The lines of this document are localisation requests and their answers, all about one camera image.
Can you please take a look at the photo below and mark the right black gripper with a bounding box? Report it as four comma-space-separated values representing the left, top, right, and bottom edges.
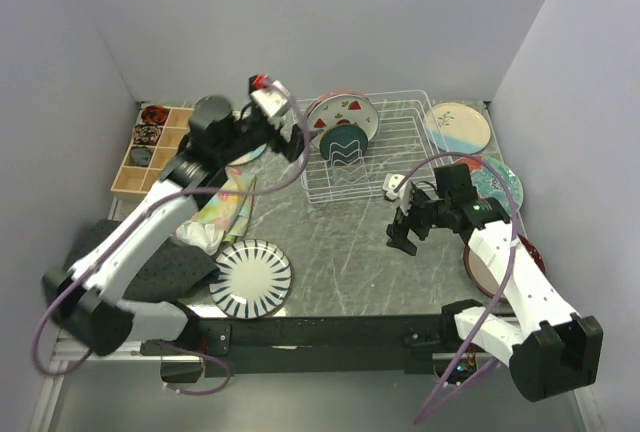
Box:
386, 187, 451, 256

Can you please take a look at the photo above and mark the teal saucer brown rim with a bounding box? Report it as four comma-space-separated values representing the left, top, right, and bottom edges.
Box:
319, 123, 369, 165

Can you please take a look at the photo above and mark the watermelon pattern plate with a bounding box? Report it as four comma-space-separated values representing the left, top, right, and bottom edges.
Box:
306, 95, 380, 140

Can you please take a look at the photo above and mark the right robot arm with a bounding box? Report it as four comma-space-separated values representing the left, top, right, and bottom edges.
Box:
383, 163, 604, 402

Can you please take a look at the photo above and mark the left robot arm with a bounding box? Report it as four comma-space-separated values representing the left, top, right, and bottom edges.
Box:
43, 88, 309, 356

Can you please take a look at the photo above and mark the cream blue plate left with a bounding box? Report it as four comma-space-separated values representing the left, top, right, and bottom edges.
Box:
229, 144, 266, 167

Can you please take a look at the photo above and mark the cream blue plate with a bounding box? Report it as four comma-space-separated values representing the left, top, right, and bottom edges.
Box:
424, 102, 492, 154
229, 144, 266, 167

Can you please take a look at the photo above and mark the floral pastel cloth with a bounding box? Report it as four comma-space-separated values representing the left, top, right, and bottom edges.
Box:
193, 167, 256, 243

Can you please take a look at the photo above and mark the maroon rim beige plate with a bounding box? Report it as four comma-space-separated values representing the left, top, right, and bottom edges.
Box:
463, 234, 546, 298

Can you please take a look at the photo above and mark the red teal floral plate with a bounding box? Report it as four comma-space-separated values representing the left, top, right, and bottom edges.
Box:
452, 154, 525, 218

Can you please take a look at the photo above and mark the cream blue plate right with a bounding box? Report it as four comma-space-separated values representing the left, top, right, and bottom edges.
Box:
424, 102, 492, 154

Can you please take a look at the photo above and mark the black table front beam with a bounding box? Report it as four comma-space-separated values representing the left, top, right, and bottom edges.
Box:
139, 314, 501, 378

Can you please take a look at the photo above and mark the wooden compartment box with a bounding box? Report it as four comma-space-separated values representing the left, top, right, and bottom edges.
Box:
111, 103, 193, 202

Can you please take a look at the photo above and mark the blue striped white plate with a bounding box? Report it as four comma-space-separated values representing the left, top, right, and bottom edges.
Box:
209, 239, 293, 320

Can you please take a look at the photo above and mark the red black fabric item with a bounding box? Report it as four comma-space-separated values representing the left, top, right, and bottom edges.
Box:
140, 105, 169, 126

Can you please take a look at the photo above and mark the patterned brown fabric item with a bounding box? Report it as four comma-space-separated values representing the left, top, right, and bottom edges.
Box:
132, 124, 162, 146

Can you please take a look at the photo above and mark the grey fabric item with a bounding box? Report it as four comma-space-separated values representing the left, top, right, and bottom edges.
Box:
129, 146, 153, 168

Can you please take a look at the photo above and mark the dark dotted cloth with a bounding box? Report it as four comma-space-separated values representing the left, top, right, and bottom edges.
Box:
63, 219, 218, 303

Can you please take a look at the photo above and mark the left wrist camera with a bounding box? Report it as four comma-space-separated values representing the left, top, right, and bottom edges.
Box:
250, 74, 291, 122

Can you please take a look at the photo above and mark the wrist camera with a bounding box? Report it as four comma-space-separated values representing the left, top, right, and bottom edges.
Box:
250, 74, 291, 122
382, 173, 412, 215

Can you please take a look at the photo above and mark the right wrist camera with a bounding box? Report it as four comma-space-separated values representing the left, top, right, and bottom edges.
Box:
382, 173, 412, 215

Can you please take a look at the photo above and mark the white wire dish rack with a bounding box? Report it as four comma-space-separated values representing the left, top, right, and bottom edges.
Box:
301, 90, 442, 204

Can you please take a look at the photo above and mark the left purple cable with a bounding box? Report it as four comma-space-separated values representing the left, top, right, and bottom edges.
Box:
32, 76, 319, 397

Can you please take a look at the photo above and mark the purple cable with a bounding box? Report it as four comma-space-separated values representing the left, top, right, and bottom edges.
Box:
32, 76, 319, 397
392, 151, 521, 426

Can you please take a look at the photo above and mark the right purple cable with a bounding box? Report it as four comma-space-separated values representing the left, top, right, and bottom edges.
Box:
392, 151, 521, 426

